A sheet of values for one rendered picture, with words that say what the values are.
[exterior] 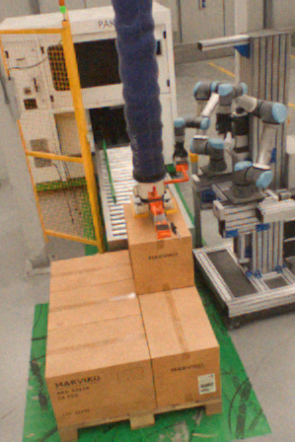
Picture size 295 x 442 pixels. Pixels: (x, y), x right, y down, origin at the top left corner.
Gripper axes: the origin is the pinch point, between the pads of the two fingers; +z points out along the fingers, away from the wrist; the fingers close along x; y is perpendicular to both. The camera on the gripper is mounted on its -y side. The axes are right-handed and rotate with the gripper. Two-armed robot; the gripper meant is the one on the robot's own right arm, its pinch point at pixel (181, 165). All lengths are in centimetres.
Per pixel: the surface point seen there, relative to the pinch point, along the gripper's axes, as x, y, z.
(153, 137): -22, 40, -38
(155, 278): -32, 60, 53
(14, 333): -145, 12, 118
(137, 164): -34, 36, -20
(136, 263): -43, 60, 39
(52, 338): -101, 90, 64
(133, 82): -31, 41, -73
